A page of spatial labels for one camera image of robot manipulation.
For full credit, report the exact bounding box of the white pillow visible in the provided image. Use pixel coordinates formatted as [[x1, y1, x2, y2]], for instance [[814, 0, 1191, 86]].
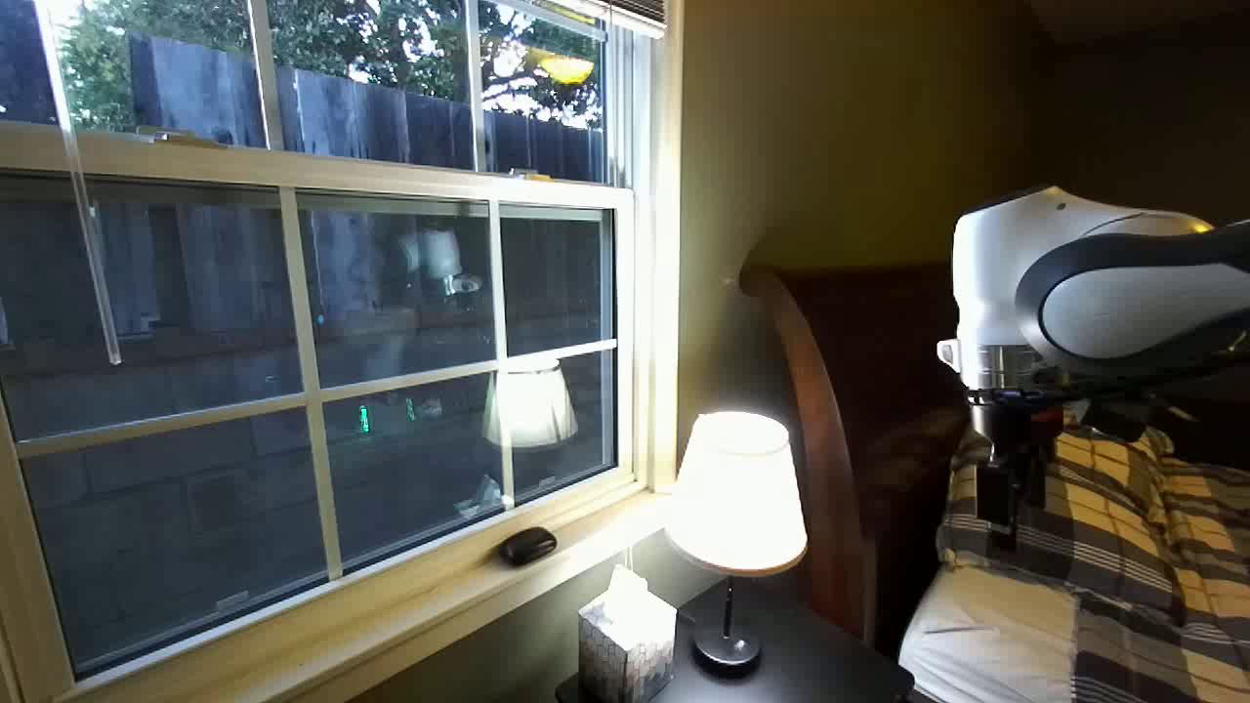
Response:
[[896, 564, 1088, 703]]

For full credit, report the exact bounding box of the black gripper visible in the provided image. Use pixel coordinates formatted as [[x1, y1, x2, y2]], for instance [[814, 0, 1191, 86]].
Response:
[[969, 382, 1066, 530]]

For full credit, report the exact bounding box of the black side table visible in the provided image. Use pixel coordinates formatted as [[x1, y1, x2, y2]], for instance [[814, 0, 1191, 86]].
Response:
[[554, 578, 916, 703]]

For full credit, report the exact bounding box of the clear blind wand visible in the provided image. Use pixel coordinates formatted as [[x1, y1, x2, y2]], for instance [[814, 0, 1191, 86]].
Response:
[[30, 0, 128, 373]]

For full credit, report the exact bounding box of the plaid blanket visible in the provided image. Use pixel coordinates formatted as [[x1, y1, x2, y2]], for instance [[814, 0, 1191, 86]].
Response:
[[939, 421, 1250, 703]]

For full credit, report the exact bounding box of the black pole with round base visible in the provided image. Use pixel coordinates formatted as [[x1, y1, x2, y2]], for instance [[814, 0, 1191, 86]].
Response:
[[659, 409, 814, 678]]

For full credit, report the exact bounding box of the small black oval object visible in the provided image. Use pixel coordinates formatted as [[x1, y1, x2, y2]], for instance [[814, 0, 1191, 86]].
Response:
[[497, 525, 564, 569]]

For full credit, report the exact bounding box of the wooden fence outside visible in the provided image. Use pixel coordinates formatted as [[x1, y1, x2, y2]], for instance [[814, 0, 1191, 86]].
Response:
[[0, 0, 616, 188]]

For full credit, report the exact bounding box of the patterned tissue box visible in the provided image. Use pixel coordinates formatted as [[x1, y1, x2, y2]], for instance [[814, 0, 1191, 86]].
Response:
[[573, 560, 681, 703]]

